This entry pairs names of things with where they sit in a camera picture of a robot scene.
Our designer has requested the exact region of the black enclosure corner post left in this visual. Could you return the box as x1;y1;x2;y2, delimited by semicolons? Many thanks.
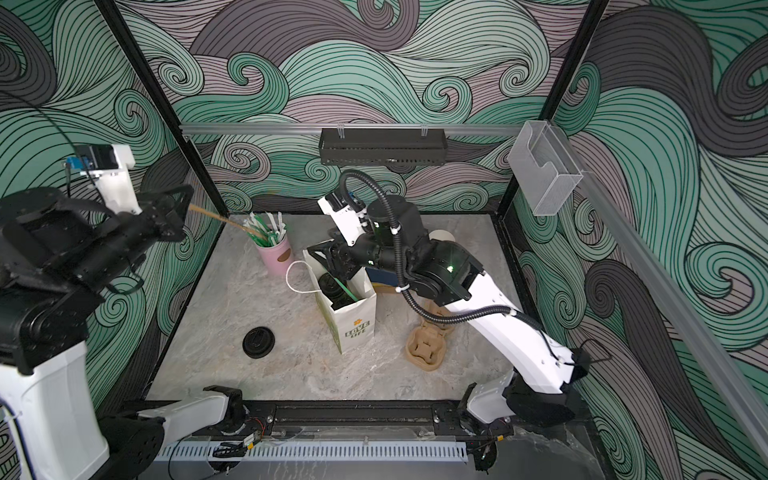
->
95;0;229;217

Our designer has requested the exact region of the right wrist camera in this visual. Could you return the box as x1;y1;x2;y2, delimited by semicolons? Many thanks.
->
317;191;368;247

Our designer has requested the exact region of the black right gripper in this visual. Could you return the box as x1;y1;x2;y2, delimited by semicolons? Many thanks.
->
312;215;425;278

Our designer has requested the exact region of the black wall-mounted tray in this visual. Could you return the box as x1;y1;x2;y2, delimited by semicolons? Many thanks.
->
318;129;448;166

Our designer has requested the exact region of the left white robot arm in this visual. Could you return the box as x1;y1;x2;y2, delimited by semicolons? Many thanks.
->
1;185;246;479

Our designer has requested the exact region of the black enclosure corner post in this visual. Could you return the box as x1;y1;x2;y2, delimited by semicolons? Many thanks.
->
498;1;609;216
95;0;229;217

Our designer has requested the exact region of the brown straw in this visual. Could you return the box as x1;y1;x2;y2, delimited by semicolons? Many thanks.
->
188;204;265;238

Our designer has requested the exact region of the black enclosure corner post right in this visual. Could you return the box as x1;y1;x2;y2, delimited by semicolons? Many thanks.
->
498;1;609;216

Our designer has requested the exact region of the black coffee cup lid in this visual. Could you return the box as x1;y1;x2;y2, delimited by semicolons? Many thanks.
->
242;326;276;359

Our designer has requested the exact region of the clear acrylic wall holder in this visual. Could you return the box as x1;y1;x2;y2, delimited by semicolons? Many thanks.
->
507;120;583;217

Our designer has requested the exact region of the brown pulp cup carrier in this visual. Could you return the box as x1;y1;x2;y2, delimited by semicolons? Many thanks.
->
404;316;455;372

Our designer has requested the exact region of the white paper takeout bag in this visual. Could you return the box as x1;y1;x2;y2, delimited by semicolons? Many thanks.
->
285;250;377;354

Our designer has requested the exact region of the dark blue napkin stack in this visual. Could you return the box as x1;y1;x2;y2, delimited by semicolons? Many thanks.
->
366;267;398;287

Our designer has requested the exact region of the pink straw holder cup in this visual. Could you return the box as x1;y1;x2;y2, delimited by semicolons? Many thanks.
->
257;236;295;277

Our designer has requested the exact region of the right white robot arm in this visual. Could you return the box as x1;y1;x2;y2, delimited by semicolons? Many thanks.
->
308;170;593;428

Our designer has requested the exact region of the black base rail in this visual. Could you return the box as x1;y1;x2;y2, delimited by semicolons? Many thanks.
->
243;400;464;435

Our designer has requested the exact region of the bundle of wrapped straws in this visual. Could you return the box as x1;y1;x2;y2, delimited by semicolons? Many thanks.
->
243;212;287;248

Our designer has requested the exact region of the grey aluminium rail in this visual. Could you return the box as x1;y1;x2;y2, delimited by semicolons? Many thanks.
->
179;122;522;137

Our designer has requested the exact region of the stack of paper cups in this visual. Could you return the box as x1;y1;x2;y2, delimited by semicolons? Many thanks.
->
429;229;456;242

